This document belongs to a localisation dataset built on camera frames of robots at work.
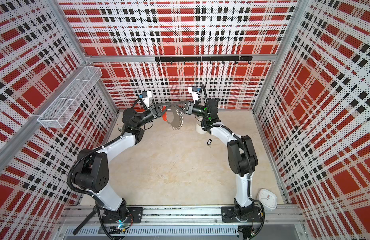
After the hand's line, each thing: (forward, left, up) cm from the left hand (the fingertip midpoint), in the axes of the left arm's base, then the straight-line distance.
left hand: (171, 106), depth 73 cm
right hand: (+1, -1, 0) cm, 2 cm away
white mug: (+10, -14, -29) cm, 34 cm away
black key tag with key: (+1, -22, -36) cm, 42 cm away
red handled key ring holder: (-1, -3, -9) cm, 9 cm away
